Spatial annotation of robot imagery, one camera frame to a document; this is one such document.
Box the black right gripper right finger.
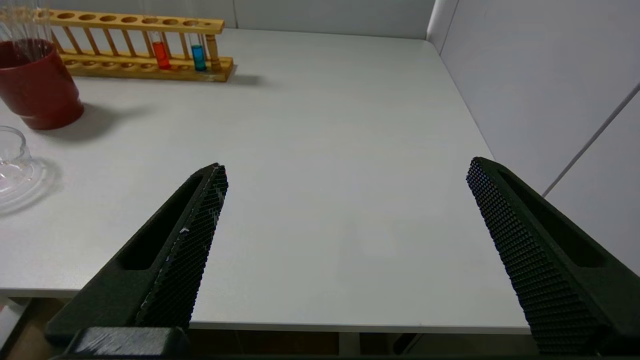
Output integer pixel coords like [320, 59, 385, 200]
[466, 156, 640, 357]

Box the test tube with blue pigment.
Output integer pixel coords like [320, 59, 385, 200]
[186, 0, 208, 72]

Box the red cup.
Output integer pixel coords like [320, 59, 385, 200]
[0, 39, 85, 131]

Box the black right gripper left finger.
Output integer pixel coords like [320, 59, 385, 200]
[44, 162, 229, 347]

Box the test tube with red pigment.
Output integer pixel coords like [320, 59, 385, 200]
[141, 0, 173, 71]

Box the clear glass dish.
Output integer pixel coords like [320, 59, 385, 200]
[0, 126, 48, 211]

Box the empty glass test tube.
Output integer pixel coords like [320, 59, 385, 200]
[15, 0, 41, 56]
[30, 0, 53, 53]
[0, 0, 23, 56]

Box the wooden test tube rack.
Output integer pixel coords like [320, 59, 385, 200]
[37, 9, 235, 83]

